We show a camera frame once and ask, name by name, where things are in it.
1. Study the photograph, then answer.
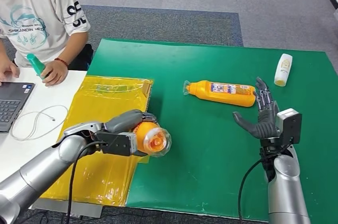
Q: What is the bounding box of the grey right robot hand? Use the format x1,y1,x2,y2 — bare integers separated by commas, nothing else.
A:
232,77,281,141

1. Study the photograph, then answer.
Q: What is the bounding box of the person's left hand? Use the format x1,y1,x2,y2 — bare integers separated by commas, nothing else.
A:
41,60,69,87

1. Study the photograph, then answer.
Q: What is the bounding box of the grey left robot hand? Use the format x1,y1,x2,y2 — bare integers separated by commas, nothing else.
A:
102,109,158,135

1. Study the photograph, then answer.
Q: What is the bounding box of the person's right hand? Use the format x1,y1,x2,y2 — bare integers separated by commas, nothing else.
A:
0,56,20,85

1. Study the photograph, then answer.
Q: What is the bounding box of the orange bottle with clear cap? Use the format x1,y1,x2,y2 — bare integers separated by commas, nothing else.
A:
133,122,172,157
183,80,257,108

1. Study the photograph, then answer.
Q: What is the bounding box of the teal plastic bottle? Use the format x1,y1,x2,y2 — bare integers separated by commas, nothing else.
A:
26,53,50,78

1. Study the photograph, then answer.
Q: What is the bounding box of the small white bottle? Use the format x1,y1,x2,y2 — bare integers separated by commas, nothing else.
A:
274,53,293,87

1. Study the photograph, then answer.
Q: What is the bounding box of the grey laptop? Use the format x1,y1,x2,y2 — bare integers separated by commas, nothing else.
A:
0,81,35,133

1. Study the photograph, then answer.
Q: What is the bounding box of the yellow plastic sheet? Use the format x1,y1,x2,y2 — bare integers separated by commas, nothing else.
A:
39,75,154,207

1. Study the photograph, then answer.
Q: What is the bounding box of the person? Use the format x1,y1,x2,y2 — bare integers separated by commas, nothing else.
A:
0,0,94,87

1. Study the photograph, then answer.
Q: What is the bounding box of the green table mat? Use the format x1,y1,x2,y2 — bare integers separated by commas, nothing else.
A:
88,39,338,224

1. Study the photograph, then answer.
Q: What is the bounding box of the grey metal plate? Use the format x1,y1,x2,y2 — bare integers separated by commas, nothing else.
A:
32,198,103,219

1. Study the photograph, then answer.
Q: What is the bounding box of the red bracelet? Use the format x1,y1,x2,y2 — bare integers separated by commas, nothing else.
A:
54,57,69,68

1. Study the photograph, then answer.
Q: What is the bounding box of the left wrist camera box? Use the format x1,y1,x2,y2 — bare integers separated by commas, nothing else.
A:
95,131,138,156

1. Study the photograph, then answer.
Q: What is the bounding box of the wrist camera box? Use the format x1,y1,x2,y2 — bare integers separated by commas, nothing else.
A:
275,108,303,146
95,131,138,156

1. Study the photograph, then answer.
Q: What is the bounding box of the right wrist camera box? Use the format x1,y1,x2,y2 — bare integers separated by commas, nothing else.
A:
275,108,303,146

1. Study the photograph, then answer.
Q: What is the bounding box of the white cable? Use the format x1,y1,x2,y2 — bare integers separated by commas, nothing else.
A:
10,105,69,142

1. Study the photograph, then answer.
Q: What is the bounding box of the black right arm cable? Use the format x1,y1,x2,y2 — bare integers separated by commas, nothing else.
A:
238,145,291,224

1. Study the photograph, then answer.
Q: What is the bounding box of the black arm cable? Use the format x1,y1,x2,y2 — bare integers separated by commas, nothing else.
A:
66,141,106,224
238,145,291,224

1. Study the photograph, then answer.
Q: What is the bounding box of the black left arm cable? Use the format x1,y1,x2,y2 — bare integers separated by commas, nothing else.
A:
66,141,106,224

